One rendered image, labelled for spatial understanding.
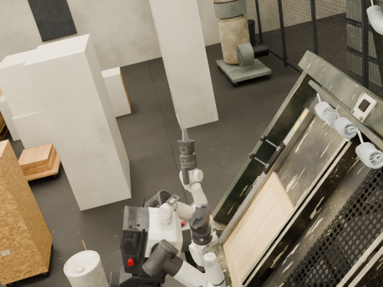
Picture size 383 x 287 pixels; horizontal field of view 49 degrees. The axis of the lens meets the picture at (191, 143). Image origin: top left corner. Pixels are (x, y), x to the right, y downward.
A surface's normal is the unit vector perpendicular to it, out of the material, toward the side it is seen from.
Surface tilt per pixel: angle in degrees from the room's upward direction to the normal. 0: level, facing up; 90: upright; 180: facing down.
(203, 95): 90
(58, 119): 90
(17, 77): 90
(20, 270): 90
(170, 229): 23
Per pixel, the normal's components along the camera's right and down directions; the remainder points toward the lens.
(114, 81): 0.16, 0.42
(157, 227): 0.20, -0.89
